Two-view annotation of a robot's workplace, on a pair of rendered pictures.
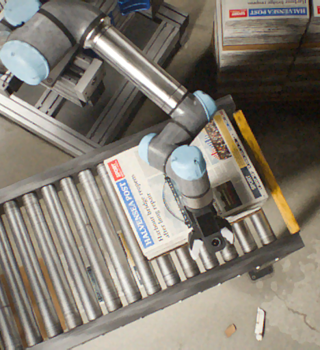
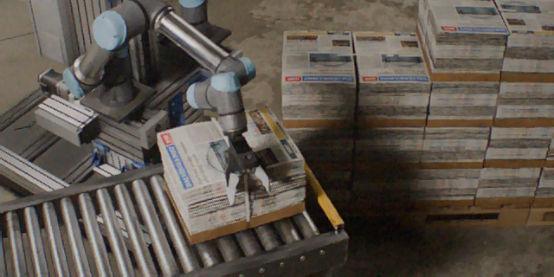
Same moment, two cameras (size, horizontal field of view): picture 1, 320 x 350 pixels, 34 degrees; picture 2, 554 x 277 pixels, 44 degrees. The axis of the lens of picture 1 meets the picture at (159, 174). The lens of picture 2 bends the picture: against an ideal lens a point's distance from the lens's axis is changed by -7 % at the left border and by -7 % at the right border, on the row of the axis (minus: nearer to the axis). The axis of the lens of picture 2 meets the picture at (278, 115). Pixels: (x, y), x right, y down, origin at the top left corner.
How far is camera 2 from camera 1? 132 cm
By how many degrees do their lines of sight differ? 37
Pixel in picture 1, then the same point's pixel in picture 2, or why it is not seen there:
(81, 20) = (155, 5)
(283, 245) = (327, 237)
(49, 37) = (131, 10)
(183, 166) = (220, 77)
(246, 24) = (301, 90)
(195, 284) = (235, 265)
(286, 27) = (338, 94)
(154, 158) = (199, 90)
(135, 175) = (183, 142)
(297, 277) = not seen: outside the picture
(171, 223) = (212, 173)
